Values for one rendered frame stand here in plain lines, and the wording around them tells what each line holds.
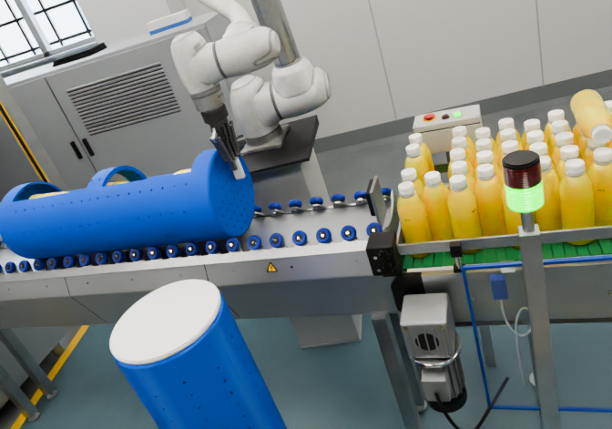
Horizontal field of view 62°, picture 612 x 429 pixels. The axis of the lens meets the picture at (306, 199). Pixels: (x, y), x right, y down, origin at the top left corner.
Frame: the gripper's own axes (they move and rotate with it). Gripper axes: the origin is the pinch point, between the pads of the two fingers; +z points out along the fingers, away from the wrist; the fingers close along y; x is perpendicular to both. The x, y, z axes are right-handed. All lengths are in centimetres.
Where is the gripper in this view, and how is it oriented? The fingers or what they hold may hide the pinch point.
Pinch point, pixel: (237, 168)
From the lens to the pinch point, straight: 157.2
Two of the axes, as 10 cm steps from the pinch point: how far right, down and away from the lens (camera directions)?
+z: 2.9, 8.4, 4.5
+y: 2.5, -5.2, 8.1
